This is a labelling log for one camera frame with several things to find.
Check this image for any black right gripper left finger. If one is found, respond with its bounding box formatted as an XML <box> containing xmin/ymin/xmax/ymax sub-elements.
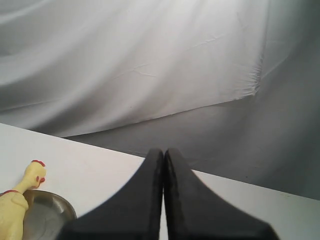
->
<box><xmin>57</xmin><ymin>148</ymin><xmax>164</xmax><ymax>240</ymax></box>

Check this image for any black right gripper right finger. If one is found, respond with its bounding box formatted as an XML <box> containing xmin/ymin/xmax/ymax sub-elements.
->
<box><xmin>164</xmin><ymin>148</ymin><xmax>279</xmax><ymax>240</ymax></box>

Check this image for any yellow rubber chicken toy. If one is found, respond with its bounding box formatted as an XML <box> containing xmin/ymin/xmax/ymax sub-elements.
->
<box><xmin>0</xmin><ymin>159</ymin><xmax>47</xmax><ymax>240</ymax></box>

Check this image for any round stainless steel plate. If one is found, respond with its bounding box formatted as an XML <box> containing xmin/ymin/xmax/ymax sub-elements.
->
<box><xmin>22</xmin><ymin>190</ymin><xmax>77</xmax><ymax>240</ymax></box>

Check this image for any grey backdrop cloth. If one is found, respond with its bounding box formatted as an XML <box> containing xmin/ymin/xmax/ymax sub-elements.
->
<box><xmin>0</xmin><ymin>0</ymin><xmax>320</xmax><ymax>199</ymax></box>

